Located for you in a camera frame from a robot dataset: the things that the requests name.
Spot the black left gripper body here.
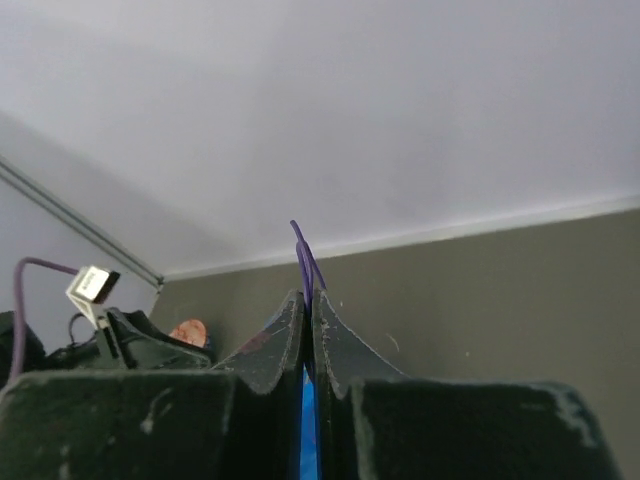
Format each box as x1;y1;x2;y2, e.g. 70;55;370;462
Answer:
94;308;215;370

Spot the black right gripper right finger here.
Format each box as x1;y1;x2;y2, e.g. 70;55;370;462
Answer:
310;290;622;479

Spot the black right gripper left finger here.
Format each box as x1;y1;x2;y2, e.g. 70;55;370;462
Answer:
1;291;305;479

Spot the purple thin cable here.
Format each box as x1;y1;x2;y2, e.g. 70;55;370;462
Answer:
289;219;327;381

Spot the blue three-compartment bin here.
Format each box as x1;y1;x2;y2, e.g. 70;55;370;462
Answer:
300;370;318;480

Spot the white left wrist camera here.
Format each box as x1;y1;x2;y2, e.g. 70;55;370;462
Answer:
66;265;120;330

